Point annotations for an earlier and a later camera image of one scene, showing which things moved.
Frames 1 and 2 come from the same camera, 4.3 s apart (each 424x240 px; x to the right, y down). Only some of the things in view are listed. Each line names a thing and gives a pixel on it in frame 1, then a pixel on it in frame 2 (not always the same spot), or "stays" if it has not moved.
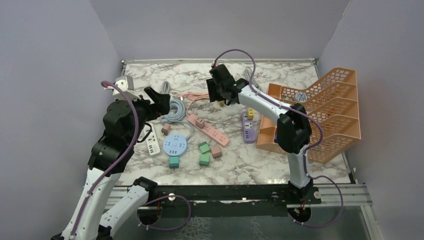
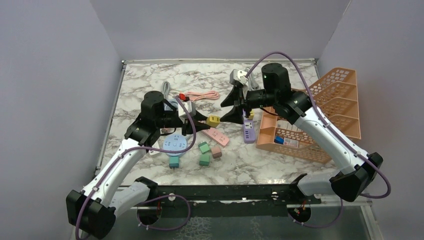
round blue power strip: x=175 y=145 stays
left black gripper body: x=145 y=111 -> x=167 y=120
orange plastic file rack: x=332 y=104 stays
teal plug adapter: x=174 y=161 stays
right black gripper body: x=215 y=91 -> x=260 y=98
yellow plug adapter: x=250 y=113 stays
